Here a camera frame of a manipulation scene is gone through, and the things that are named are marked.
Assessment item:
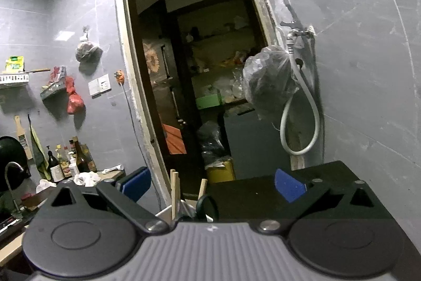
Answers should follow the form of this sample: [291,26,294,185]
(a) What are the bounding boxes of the white perforated plastic basket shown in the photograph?
[154,198,215,223]

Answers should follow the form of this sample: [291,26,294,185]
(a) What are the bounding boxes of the hanging grey bag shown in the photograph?
[75,25,104,64]

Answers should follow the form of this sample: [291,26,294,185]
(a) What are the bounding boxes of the black wok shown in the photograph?
[0,135,32,193]

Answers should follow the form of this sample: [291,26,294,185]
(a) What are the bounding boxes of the clear bag with dark contents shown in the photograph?
[242,45,300,121]

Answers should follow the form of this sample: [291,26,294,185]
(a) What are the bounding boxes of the row of glass bottles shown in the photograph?
[45,135,98,184]

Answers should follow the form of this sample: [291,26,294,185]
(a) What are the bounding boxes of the clear plastic scrap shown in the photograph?
[269,0,298,25]

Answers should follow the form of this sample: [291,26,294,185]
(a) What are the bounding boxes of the yellow-green packet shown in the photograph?
[4,55,26,74]

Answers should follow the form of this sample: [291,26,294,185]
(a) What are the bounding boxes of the wooden brush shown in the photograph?
[13,115,34,161]

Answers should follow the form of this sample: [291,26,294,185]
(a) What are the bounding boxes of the cluttered storage shelf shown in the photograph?
[169,0,267,110]

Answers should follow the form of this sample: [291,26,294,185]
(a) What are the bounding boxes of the wooden counter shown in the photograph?
[0,169,127,265]

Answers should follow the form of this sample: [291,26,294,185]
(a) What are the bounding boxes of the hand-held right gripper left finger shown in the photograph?
[39,166,172,234]

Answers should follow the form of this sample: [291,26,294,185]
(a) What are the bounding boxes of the thin wall power cable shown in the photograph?
[122,83,162,210]

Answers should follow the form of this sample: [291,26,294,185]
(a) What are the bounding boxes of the yellow container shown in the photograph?
[206,158,236,184]

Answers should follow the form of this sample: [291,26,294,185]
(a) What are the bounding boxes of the grey cabinet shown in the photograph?
[223,109,293,174]

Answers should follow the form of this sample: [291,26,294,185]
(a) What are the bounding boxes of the metal wall tap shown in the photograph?
[279,20,315,53]

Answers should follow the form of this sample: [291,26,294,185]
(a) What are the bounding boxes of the grey wall rack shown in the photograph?
[39,66,68,102]

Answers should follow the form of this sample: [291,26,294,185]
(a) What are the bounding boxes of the hanging green cloth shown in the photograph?
[27,114,51,180]

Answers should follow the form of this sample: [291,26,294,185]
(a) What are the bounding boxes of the white tube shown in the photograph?
[99,164,124,175]

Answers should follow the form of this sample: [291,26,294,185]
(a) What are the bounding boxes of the white wall shelf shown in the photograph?
[0,72,30,90]

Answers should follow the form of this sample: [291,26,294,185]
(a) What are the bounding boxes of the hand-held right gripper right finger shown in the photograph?
[256,167,385,234]

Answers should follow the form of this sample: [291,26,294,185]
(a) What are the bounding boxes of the white hose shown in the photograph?
[279,51,322,156]

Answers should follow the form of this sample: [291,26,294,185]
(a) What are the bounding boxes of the black plastic bags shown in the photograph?
[197,121,231,167]

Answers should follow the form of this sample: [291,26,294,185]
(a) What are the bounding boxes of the hanging red bags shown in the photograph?
[65,76,86,115]

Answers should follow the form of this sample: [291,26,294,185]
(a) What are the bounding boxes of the steel sink faucet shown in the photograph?
[3,161,27,213]

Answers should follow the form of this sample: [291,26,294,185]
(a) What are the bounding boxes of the green box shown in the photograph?
[195,93,223,110]

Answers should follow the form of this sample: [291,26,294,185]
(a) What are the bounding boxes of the crumpled white cloth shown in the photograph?
[72,171,100,187]
[35,178,58,194]

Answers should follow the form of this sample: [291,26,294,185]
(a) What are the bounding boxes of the white wall switch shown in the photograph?
[87,73,112,98]

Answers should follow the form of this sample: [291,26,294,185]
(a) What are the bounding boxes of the dark door with sunflower poster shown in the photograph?
[138,0,199,165]

